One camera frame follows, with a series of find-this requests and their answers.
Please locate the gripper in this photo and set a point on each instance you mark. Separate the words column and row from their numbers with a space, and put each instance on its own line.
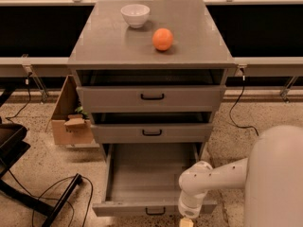
column 187, row 210

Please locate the grey bottom drawer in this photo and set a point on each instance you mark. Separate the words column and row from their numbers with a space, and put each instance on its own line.
column 143, row 179

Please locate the grey drawer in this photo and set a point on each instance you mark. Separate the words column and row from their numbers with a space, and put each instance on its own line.
column 149, row 99
column 143, row 179
column 152, row 133

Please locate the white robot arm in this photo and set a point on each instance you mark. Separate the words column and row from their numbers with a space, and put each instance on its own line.
column 271, row 177

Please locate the grey middle drawer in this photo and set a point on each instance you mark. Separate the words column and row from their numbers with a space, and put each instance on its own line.
column 152, row 133

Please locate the grey top drawer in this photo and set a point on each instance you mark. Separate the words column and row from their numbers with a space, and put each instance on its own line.
column 149, row 99

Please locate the grey drawer cabinet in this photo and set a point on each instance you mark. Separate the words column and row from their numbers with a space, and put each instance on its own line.
column 111, row 53

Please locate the brown cardboard box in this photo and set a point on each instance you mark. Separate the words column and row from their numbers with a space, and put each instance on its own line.
column 68, row 126

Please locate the orange ball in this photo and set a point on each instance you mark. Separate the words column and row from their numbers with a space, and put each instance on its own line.
column 162, row 39

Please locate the white ceramic bowl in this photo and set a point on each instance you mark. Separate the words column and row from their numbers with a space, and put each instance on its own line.
column 135, row 15

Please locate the grey railing beam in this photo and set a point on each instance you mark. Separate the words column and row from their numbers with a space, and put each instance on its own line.
column 57, row 67

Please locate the metal bracket right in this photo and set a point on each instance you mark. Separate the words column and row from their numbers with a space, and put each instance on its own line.
column 286, row 89

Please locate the metal bracket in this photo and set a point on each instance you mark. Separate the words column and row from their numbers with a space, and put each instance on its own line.
column 286, row 89
column 31, row 74

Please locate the black stand frame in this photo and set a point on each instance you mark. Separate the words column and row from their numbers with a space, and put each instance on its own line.
column 46, row 169

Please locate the metal bracket left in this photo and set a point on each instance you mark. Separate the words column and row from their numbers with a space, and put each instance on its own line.
column 31, row 74

